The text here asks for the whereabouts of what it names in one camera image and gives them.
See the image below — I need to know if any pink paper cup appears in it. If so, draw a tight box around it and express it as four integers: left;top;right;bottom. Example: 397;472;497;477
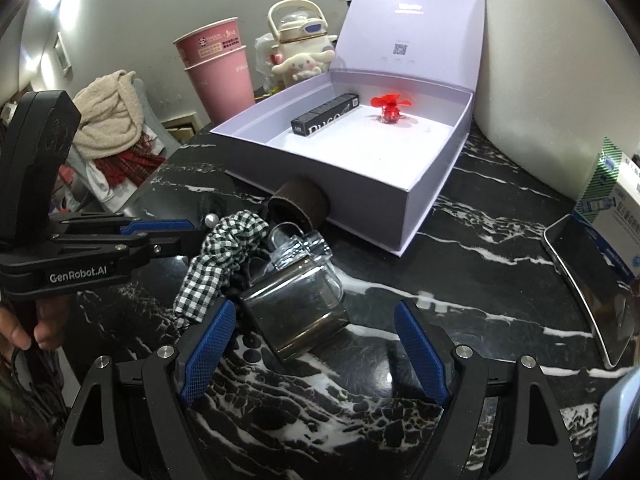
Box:
174;18;242;67
184;46;255;125

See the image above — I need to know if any white cartoon kettle bottle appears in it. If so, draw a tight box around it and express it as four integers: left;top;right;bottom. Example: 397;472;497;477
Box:
267;0;337;64

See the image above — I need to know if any black lace bow clip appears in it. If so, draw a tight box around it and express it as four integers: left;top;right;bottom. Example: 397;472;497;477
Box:
204;212;220;229

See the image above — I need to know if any lavender open gift box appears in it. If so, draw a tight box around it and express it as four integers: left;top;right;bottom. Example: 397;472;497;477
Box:
212;0;485;255

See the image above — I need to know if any clear plastic hair claw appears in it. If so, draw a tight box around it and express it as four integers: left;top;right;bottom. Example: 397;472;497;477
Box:
265;222;333;274

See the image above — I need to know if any lower pink paper cup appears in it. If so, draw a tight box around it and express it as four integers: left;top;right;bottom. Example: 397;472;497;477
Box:
184;46;255;125

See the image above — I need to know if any black smartphone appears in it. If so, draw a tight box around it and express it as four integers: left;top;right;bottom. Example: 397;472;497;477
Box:
542;214;639;370

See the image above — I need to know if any beige towel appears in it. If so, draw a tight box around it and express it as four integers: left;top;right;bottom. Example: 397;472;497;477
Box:
73;70;143;162

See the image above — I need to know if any upper pink paper cup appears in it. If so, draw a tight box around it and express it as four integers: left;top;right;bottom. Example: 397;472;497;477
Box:
174;18;242;67

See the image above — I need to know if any red plaid scarf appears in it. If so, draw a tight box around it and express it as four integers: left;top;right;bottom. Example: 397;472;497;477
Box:
93;132;165;188

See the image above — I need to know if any smoky transparent container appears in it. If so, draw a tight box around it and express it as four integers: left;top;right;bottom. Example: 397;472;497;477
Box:
241;258;350;363

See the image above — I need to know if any white round-dial device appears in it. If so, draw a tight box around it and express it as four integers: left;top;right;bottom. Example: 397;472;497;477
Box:
589;367;639;479

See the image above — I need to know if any white plush dog toy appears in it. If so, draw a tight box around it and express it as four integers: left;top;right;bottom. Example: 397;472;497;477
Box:
271;49;335;88

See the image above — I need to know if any black slim cosmetic box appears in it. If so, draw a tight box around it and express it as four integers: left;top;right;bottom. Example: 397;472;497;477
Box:
291;93;360;136

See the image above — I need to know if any black white gingham scrunchie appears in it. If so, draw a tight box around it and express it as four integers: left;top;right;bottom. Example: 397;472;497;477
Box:
172;210;269;327

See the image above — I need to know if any person's left hand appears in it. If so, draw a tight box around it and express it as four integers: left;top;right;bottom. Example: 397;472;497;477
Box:
0;296;72;359

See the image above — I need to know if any medicine box green white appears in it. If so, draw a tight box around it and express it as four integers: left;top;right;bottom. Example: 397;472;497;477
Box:
572;136;640;283

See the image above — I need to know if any white foam block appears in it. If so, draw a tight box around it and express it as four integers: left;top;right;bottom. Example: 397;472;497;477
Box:
474;0;639;200

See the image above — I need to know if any red flower hair clip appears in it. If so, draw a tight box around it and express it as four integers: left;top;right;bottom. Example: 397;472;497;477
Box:
370;93;412;125

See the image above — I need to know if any brown makeup brush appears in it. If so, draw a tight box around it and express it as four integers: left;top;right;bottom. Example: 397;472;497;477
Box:
267;178;331;232

